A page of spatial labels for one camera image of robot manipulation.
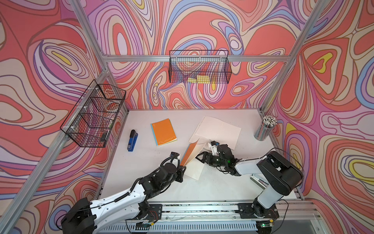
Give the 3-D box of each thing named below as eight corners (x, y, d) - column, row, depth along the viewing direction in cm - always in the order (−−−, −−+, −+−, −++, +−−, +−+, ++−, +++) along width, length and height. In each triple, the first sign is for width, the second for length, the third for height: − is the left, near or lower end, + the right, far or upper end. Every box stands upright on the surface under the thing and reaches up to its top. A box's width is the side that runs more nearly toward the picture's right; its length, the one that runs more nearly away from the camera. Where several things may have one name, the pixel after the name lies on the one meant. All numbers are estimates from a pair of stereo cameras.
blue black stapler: (128, 151, 98) (125, 147, 94) (133, 134, 107) (131, 129, 103) (133, 151, 98) (131, 147, 94) (138, 134, 107) (136, 129, 103)
